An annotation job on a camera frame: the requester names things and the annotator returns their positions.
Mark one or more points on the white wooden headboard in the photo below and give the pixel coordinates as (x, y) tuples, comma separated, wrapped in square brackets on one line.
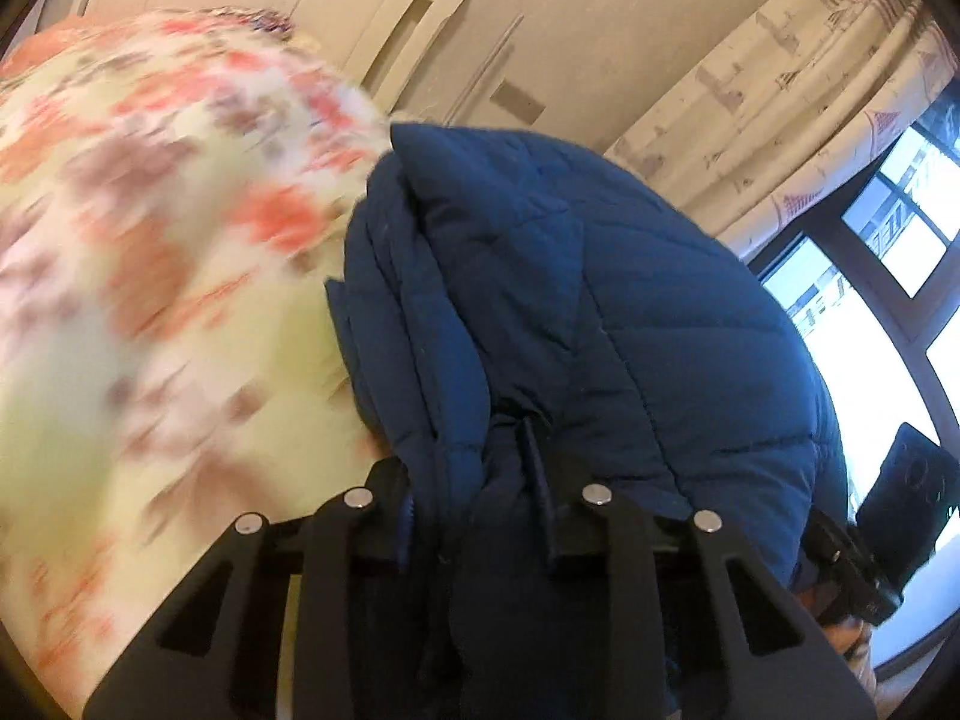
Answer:
[(420, 22)]

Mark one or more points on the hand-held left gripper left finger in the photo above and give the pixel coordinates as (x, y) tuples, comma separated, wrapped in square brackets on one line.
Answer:
[(379, 510)]

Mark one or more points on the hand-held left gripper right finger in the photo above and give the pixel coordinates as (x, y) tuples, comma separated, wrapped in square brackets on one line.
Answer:
[(622, 540)]

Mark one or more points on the white lamp stand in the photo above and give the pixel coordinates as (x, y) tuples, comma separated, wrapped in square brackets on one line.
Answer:
[(487, 64)]

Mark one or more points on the floral bed sheet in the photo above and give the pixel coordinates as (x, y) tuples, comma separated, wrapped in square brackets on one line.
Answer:
[(150, 240)]

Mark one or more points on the white window ledge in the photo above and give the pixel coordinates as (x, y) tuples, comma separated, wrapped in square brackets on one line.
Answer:
[(934, 607)]

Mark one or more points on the wall socket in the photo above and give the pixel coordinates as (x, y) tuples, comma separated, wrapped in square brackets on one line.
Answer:
[(517, 101)]

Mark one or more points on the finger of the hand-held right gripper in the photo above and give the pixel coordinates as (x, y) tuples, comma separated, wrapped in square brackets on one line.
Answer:
[(855, 570)]

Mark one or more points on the blue padded jacket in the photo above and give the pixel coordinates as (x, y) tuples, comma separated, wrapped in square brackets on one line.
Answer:
[(600, 277)]

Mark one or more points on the printed white curtain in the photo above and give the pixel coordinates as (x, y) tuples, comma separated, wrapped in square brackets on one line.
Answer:
[(787, 90)]

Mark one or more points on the purple patterned pillow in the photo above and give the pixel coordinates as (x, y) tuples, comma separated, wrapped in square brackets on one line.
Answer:
[(247, 19)]

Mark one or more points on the dark framed window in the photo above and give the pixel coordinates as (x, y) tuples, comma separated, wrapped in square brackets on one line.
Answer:
[(862, 360)]

